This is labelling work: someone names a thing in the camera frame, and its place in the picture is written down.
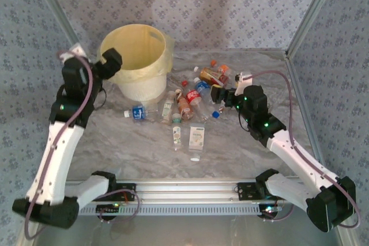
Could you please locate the water bottle blue label white cap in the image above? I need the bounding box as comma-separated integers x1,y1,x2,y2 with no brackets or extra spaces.
193,77,220,113

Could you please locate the Pepsi bottle blue label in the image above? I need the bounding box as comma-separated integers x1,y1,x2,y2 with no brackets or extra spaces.
212,104,229,119

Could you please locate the amber square bottle red label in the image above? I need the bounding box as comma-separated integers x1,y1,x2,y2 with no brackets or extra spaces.
193,66,230,87

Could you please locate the Coca-Cola bottle red cap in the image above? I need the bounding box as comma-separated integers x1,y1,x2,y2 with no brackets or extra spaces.
181,80,210,122

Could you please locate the orange label plastic bottle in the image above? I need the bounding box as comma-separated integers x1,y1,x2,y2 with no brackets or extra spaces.
210,59,234,77

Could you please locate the brown label tea bottle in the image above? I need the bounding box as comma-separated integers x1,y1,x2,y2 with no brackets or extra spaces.
175,89,196,120

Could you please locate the bottle beige label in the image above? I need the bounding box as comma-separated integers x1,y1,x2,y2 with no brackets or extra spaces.
187,123,207,162

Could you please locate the clear bottle white green label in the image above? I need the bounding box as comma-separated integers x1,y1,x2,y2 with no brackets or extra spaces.
159,90,177,126

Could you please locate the small green label bottle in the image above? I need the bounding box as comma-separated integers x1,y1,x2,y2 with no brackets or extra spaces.
171,113,185,152

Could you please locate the small bottle blue label white cap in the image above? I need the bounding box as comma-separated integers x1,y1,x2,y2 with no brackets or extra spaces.
123,104,159,122

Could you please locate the cream plastic waste bin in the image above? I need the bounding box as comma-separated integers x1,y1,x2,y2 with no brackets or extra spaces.
99,24,175,104

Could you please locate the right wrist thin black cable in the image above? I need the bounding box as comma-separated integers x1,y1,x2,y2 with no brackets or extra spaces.
238,112,251,133

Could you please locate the wrist thin black cable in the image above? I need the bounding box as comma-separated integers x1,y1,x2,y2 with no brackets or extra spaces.
238,112,251,133
96,87,108,110

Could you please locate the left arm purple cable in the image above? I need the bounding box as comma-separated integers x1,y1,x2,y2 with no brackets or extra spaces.
23,50,141,240

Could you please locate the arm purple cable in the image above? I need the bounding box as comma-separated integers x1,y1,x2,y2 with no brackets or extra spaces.
23,50,141,240
244,70,361,228

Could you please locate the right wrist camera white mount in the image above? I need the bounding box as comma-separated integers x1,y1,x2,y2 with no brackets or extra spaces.
234,70,252,96

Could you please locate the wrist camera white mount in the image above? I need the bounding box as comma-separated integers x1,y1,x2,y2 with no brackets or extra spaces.
68,43,88,57
234,70,252,96

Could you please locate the left wrist thin black cable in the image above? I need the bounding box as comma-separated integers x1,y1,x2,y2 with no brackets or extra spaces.
96,87,108,110

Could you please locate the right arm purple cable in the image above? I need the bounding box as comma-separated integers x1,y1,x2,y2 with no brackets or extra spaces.
244,70,361,228

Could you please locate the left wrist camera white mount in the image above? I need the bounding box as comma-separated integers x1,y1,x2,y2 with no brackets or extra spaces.
68,43,88,57

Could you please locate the aluminium frame side rail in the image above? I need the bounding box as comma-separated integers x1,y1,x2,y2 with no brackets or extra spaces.
284,51,358,246

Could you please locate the aluminium frame post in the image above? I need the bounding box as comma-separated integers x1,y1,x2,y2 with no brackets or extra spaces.
284,0,345,56
28,0,83,48

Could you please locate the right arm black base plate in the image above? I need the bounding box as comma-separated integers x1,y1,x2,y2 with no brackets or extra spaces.
238,181,270,201

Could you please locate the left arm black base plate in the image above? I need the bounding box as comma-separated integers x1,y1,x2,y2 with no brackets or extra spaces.
108,181,137,200

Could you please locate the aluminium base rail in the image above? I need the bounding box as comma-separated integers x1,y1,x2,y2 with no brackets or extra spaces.
66,179,303,202

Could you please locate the grey slotted cable duct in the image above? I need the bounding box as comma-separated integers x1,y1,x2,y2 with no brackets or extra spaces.
77,203,269,217

